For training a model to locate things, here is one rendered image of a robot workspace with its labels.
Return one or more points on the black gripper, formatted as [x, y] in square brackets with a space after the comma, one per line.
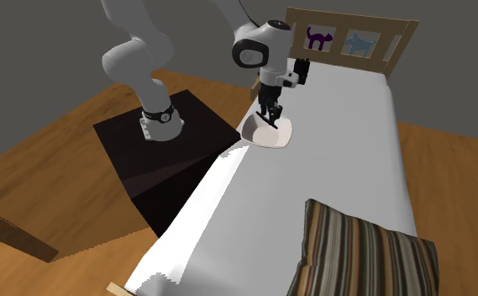
[270, 94]

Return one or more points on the brown striped pillow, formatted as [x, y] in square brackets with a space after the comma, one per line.
[365, 258]

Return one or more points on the wooden bed with white sheet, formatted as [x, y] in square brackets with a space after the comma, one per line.
[324, 164]

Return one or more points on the dark robot stand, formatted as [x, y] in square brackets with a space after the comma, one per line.
[189, 135]

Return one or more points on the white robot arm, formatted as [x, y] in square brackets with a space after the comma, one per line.
[148, 61]

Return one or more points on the white bowl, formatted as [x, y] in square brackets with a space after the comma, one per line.
[273, 137]

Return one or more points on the black blocky object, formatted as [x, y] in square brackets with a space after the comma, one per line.
[303, 70]

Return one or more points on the brown wooden board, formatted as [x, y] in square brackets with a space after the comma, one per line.
[9, 233]

